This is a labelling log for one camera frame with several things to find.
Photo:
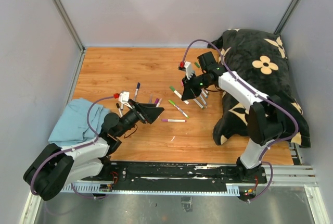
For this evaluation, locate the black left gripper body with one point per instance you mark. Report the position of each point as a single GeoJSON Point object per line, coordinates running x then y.
{"type": "Point", "coordinates": [135, 114]}

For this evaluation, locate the light green cap marker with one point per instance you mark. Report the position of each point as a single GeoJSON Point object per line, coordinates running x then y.
{"type": "Point", "coordinates": [178, 108]}

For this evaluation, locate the black floral pillow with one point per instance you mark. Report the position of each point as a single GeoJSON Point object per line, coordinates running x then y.
{"type": "Point", "coordinates": [260, 59]}

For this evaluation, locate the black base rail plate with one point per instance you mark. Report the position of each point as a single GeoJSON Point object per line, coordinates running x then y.
{"type": "Point", "coordinates": [177, 177]}

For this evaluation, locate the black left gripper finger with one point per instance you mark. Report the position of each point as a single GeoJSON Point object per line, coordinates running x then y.
{"type": "Point", "coordinates": [150, 114]}
{"type": "Point", "coordinates": [140, 106]}

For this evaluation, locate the navy cap marker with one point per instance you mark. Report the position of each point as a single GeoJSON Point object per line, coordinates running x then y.
{"type": "Point", "coordinates": [136, 91]}

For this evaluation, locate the lavender cap marker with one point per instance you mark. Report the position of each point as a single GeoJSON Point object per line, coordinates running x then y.
{"type": "Point", "coordinates": [202, 97]}

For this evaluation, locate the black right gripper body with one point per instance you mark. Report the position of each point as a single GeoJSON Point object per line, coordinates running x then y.
{"type": "Point", "coordinates": [201, 80]}

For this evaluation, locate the aluminium frame rails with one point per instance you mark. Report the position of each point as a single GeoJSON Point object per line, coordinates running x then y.
{"type": "Point", "coordinates": [291, 195]}

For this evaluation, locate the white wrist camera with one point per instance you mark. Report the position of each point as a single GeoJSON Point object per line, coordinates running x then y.
{"type": "Point", "coordinates": [123, 97]}
{"type": "Point", "coordinates": [187, 68]}

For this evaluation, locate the beige cap marker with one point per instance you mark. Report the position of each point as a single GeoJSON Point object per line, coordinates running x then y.
{"type": "Point", "coordinates": [159, 102]}

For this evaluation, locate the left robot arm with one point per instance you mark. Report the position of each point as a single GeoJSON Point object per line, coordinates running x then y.
{"type": "Point", "coordinates": [56, 167]}

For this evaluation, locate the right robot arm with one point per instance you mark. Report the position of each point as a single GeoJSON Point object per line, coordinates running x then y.
{"type": "Point", "coordinates": [266, 119]}

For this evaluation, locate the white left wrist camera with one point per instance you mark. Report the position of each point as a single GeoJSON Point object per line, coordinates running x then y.
{"type": "Point", "coordinates": [123, 97]}

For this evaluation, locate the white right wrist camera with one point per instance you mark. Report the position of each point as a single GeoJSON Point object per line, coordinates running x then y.
{"type": "Point", "coordinates": [187, 68]}

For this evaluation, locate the light blue cloth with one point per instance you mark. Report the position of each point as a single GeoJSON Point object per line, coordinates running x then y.
{"type": "Point", "coordinates": [78, 123]}

